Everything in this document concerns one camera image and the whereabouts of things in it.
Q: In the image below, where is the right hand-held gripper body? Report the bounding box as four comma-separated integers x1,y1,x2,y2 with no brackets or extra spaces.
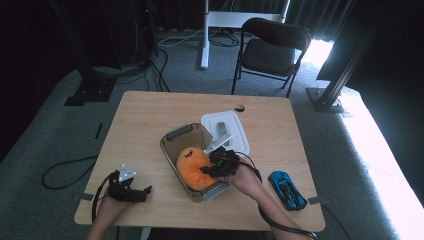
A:
203,134,242,178

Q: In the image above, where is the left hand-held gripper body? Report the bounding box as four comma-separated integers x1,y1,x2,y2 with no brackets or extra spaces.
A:
106,163,145,204

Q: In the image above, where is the orange plush toy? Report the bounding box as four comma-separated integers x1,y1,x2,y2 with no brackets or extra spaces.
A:
175,146,219,192

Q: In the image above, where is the white lid with grey handle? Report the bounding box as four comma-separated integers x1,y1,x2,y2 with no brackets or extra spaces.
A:
200,110,251,157

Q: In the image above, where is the grey translucent storage box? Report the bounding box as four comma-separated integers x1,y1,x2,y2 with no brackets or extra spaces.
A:
159,122,232,203

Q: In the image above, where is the blue toy car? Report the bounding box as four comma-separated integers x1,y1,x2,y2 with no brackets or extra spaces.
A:
267,170,308,212

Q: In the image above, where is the person's left hand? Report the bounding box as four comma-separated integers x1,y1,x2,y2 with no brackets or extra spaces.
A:
96,196,129,218

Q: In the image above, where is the person's right hand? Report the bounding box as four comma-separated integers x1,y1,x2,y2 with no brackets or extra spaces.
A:
223,162,264,201

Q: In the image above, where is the black metal stand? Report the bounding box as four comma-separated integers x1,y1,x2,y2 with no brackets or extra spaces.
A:
49,0,118,107
305,0,381,114

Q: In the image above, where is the black folding chair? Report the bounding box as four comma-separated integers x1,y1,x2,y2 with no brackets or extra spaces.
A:
230,17,313,99

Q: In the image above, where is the dark equipment rack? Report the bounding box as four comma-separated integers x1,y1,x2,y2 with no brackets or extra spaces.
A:
96,0,159,66

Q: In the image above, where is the dark curtain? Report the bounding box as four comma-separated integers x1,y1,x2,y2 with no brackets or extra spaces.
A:
316,0,424,204
289,0,354,41

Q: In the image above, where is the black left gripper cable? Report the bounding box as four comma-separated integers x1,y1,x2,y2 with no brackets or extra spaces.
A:
91,173,118,224

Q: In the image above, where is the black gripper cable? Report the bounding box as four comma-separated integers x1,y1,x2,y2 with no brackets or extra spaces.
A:
91,173,118,224
233,151,318,240

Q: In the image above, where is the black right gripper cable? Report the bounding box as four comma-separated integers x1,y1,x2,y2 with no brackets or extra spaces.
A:
233,151,318,240

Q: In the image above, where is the black looped floor cable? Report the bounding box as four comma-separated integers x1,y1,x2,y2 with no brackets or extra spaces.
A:
41,154,99,190

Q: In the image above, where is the black cable bundle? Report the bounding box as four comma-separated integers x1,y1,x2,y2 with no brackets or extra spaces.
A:
113,48,172,93

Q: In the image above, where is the white floor cable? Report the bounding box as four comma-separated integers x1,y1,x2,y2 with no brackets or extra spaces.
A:
157,27,205,48

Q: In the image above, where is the thin black cable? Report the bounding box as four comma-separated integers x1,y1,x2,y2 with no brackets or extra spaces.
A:
321,203,353,240

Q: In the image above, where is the white desk frame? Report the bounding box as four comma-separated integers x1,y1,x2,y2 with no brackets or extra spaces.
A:
199,0,292,70

